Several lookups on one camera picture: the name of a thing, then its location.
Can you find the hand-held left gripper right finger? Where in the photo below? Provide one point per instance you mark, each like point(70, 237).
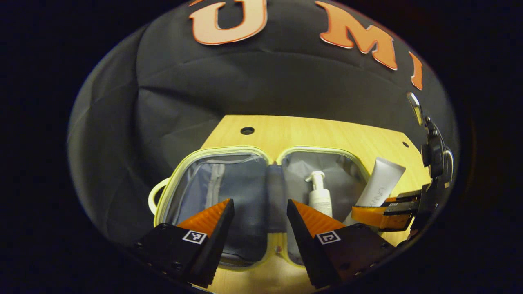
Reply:
point(302, 241)

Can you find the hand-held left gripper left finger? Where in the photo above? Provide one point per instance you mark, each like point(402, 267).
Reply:
point(218, 241)

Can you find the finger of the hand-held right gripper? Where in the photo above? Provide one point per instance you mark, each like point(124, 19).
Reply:
point(376, 216)
point(406, 198)

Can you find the white squeeze tube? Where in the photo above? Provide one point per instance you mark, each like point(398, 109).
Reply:
point(382, 181)

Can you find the white pump bottle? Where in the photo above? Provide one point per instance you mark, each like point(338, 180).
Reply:
point(320, 198)

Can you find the pale yellow suitcase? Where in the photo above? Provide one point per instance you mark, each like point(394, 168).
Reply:
point(245, 188)

